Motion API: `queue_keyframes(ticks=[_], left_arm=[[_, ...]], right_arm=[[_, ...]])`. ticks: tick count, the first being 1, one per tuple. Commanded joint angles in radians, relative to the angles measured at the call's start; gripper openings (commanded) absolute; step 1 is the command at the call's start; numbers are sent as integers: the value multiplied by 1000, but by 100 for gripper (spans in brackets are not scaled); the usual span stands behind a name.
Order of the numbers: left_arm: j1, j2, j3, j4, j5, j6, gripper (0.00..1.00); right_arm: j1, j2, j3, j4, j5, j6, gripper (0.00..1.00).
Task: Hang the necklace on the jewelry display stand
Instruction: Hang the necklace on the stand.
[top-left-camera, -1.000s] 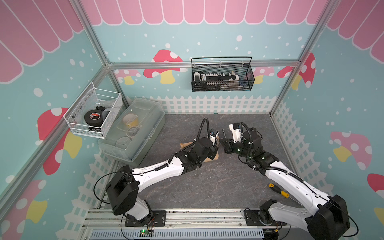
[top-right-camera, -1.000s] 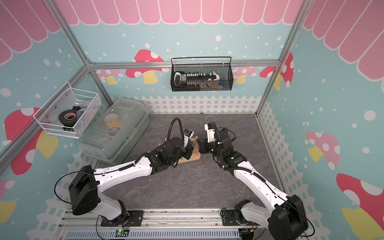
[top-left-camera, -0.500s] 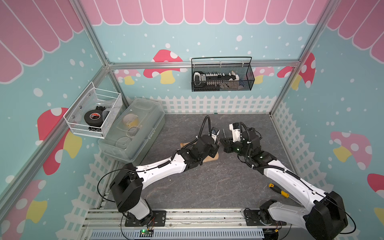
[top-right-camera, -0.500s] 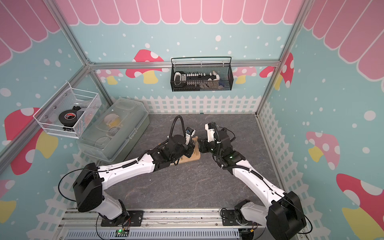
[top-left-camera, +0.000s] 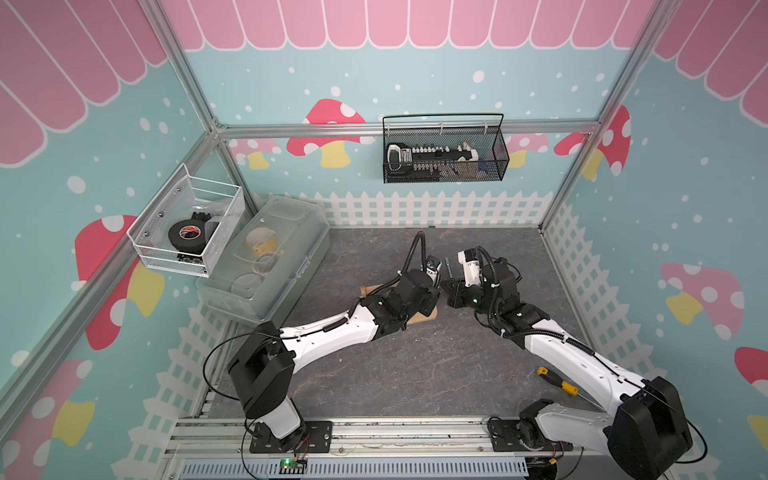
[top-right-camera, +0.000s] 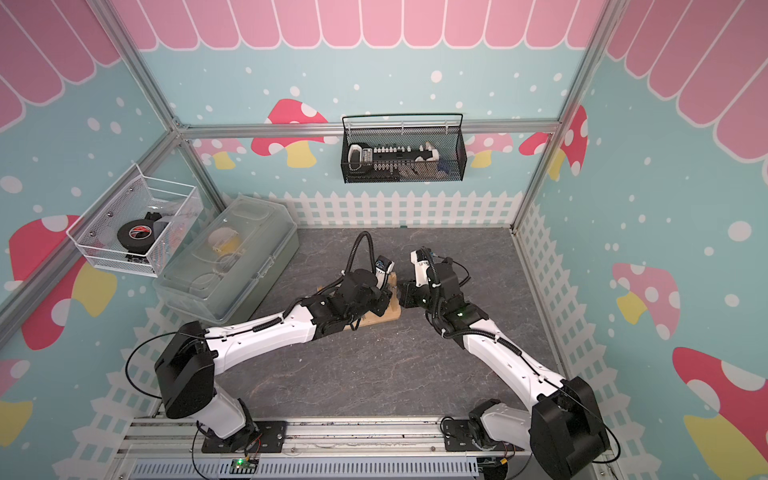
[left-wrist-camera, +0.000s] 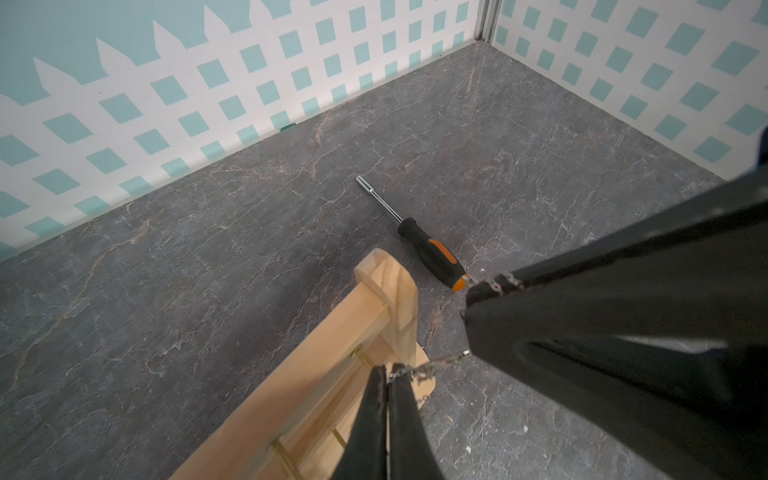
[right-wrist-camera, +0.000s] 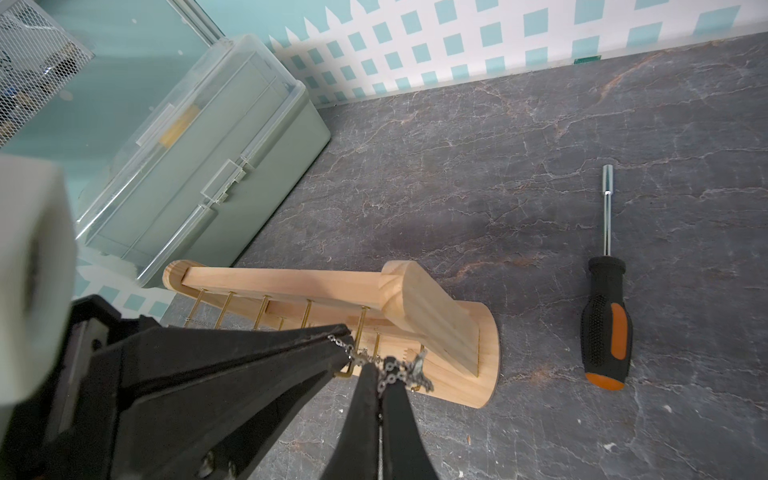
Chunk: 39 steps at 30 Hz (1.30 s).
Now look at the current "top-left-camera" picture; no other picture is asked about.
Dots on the black tape roll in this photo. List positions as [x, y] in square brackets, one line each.
[188, 236]

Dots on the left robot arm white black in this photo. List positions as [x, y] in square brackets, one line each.
[262, 368]

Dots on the translucent green storage box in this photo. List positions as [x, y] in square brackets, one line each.
[266, 267]

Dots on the yellow black connector plug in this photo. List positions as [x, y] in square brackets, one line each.
[556, 380]

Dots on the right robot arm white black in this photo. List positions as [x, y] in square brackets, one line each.
[640, 422]

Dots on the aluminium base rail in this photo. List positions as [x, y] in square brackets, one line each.
[375, 448]

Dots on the wooden jewelry display stand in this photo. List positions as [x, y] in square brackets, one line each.
[420, 315]

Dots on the clear acrylic wall bin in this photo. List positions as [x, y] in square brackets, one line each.
[220, 205]

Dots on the black wire mesh basket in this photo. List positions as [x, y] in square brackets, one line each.
[481, 131]

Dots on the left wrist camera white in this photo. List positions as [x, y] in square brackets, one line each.
[433, 267]

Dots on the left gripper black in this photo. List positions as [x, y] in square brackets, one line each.
[431, 300]

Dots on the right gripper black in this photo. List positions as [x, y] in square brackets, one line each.
[454, 297]

